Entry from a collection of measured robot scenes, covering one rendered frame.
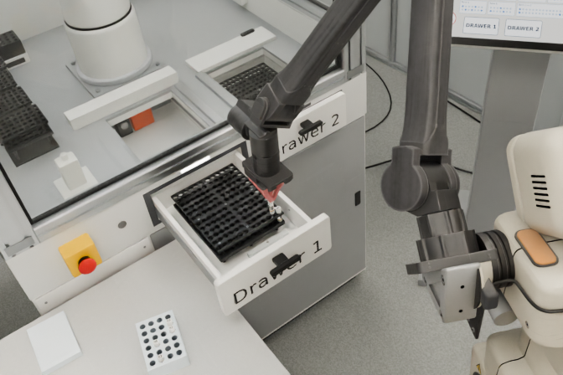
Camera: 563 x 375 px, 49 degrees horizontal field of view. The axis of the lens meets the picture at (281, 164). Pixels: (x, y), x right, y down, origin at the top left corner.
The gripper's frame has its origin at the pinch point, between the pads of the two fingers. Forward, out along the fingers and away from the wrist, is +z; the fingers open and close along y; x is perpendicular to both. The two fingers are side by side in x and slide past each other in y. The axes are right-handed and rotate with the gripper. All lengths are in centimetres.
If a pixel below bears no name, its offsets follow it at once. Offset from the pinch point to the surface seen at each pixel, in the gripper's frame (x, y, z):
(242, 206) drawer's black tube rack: 2.1, 9.6, 9.8
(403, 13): -156, 110, 65
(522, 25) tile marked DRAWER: -87, 3, -6
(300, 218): -5.2, -3.5, 8.0
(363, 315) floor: -38, 8, 96
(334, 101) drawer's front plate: -36.2, 21.0, 4.9
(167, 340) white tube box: 32.8, -5.6, 17.4
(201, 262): 18.7, 1.0, 8.9
